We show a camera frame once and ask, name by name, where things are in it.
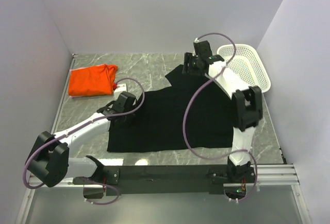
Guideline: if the black t-shirt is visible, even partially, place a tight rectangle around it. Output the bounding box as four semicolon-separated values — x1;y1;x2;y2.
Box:
107;65;233;152

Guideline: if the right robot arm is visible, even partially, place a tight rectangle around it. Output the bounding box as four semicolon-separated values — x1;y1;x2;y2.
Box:
183;39;263;182

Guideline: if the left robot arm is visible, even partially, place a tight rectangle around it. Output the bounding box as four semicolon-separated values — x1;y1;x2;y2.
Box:
25;91;136;187

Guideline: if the white perforated plastic basket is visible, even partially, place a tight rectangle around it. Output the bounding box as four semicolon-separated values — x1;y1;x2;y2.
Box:
229;44;271;93

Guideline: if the folded orange t-shirt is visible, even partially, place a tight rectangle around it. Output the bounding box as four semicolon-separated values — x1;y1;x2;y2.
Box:
68;64;118;97

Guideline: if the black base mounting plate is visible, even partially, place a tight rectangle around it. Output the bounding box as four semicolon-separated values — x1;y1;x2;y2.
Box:
72;164;256;197

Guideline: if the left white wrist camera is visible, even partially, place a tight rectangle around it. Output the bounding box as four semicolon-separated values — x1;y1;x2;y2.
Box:
113;83;127;99

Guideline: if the aluminium frame rail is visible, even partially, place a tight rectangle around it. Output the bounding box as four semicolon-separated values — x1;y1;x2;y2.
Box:
28;164;300;187

